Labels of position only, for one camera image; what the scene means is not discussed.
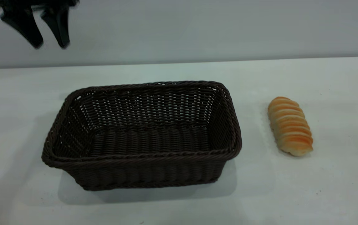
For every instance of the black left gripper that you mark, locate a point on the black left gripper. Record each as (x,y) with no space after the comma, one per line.
(28,2)

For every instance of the dark brown wicker basket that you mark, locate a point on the dark brown wicker basket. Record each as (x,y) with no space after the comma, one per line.
(141,140)

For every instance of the ridged orange bread roll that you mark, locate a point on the ridged orange bread roll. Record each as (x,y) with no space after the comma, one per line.
(290,126)

